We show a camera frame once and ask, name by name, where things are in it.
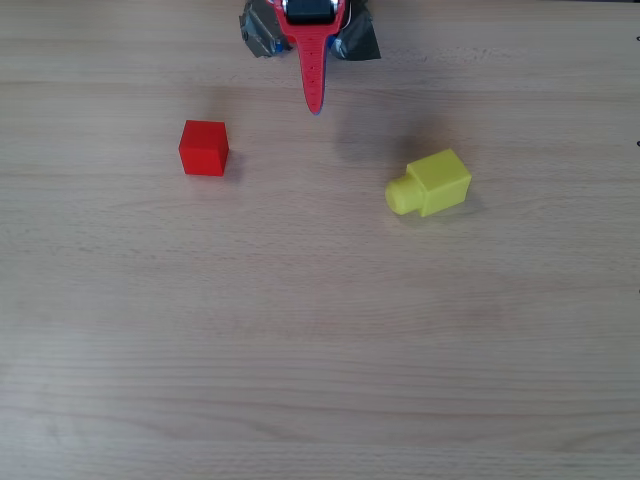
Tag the red cube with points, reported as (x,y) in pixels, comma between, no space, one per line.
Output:
(202,150)

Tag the grey duct tape piece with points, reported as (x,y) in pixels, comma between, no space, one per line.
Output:
(361,42)
(260,35)

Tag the yellow block with round peg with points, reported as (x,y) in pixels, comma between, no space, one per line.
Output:
(440,182)

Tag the red blue gripper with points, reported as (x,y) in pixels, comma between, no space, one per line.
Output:
(311,37)

